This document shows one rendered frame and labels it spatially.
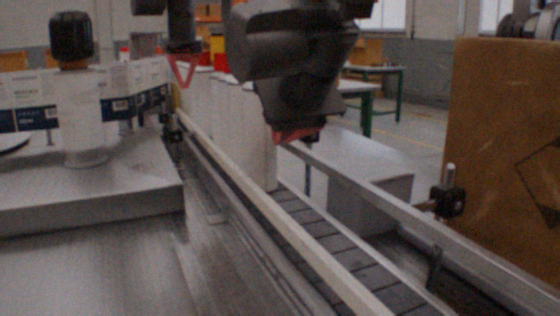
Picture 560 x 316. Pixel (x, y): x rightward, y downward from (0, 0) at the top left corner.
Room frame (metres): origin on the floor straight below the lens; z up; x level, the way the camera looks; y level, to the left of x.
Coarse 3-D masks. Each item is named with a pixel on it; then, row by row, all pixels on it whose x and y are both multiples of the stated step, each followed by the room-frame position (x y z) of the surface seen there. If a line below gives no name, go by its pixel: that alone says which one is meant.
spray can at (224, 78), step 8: (224, 56) 0.66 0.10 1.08; (224, 64) 0.66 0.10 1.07; (224, 72) 0.66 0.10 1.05; (224, 80) 0.65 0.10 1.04; (224, 88) 0.65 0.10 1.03; (224, 96) 0.65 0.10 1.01; (224, 104) 0.65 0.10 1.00; (224, 112) 0.65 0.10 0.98; (224, 120) 0.65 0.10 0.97; (224, 128) 0.65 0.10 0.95; (224, 136) 0.65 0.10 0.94; (224, 144) 0.65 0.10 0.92; (224, 152) 0.65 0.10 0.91
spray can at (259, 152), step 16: (256, 96) 0.52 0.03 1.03; (256, 112) 0.52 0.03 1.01; (256, 128) 0.52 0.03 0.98; (256, 144) 0.52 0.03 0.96; (272, 144) 0.53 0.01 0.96; (256, 160) 0.52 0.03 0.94; (272, 160) 0.53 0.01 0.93; (256, 176) 0.52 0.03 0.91; (272, 176) 0.53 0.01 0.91; (272, 192) 0.53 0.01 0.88
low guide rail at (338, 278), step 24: (264, 192) 0.45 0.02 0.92; (288, 216) 0.38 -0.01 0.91; (288, 240) 0.36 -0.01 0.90; (312, 240) 0.33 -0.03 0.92; (312, 264) 0.31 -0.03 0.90; (336, 264) 0.29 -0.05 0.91; (336, 288) 0.27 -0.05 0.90; (360, 288) 0.25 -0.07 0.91; (360, 312) 0.24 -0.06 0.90; (384, 312) 0.22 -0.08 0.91
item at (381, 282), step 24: (216, 168) 0.65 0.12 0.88; (240, 192) 0.53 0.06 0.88; (288, 192) 0.54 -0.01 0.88; (264, 216) 0.45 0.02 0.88; (312, 216) 0.45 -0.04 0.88; (336, 240) 0.39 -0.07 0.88; (360, 264) 0.34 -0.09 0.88; (384, 288) 0.29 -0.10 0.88; (408, 288) 0.29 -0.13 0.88; (336, 312) 0.26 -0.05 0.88; (408, 312) 0.26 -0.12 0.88; (432, 312) 0.25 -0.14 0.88
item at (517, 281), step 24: (288, 144) 0.53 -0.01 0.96; (336, 168) 0.41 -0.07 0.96; (360, 192) 0.36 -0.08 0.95; (384, 192) 0.34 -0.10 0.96; (408, 216) 0.29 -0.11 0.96; (432, 240) 0.26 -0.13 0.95; (456, 240) 0.24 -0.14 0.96; (480, 264) 0.22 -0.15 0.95; (504, 264) 0.21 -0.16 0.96; (528, 288) 0.18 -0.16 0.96; (552, 288) 0.17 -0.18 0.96; (552, 312) 0.16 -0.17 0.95
